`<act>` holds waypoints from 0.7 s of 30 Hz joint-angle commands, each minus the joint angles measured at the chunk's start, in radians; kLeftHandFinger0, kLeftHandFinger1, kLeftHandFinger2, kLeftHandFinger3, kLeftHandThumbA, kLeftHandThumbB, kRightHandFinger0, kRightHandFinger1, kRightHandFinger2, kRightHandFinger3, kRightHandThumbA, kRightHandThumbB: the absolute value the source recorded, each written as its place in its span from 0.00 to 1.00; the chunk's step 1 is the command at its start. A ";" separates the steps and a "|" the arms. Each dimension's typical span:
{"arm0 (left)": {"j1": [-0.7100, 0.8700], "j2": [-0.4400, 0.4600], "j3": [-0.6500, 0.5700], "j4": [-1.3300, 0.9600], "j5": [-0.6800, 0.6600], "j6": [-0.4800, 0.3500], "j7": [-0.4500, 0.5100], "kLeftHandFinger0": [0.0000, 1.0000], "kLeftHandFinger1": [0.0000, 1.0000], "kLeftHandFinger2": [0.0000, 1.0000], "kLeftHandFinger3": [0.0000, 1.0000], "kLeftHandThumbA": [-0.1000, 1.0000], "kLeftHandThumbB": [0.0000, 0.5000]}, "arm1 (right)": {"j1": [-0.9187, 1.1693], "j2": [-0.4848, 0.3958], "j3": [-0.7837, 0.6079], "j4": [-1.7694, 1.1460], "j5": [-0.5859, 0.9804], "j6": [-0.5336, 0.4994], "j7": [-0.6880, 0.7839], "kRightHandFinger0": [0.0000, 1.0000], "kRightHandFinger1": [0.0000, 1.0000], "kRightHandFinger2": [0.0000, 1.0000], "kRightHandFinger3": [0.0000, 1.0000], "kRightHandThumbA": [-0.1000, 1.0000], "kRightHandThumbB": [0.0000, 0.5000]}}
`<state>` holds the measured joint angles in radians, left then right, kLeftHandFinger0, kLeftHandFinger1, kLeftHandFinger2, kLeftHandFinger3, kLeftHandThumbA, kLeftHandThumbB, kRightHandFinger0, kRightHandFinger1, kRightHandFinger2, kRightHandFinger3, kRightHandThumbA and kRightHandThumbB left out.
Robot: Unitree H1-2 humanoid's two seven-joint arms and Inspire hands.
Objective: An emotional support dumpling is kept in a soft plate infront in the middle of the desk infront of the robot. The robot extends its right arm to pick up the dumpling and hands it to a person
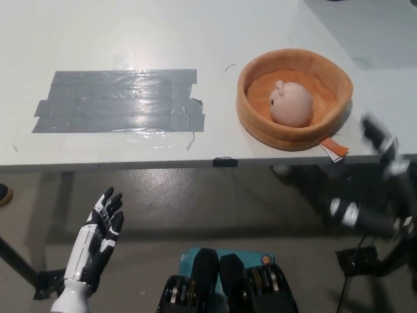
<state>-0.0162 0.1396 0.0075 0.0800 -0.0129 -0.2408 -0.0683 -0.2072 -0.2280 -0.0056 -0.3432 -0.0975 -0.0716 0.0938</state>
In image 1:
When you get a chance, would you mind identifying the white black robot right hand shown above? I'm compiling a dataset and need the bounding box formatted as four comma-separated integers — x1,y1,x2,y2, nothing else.
360,112,411,184

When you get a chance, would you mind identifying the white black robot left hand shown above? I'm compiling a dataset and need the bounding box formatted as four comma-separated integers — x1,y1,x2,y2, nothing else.
64,186,126,290

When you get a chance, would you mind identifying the pink plush dumpling toy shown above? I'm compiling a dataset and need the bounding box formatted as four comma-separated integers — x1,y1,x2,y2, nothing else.
269,80,312,127

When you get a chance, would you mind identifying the orange plush basket plate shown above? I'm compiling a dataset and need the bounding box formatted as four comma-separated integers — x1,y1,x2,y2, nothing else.
237,48,354,163

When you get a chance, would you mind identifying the black teal robot torso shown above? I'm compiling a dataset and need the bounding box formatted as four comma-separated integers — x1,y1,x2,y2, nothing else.
157,246,299,313

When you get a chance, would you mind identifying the black slanted table leg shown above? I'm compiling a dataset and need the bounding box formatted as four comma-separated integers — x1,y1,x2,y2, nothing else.
0,224,39,291

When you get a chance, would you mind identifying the dark shoe with tan sole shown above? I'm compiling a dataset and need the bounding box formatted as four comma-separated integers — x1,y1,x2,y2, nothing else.
0,182,15,207

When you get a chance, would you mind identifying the small black tape piece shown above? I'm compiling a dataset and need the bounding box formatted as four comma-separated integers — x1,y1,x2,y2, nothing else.
212,156,238,168

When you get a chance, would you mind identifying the grey duct tape patch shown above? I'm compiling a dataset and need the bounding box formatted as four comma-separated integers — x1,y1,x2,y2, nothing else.
31,68,207,134

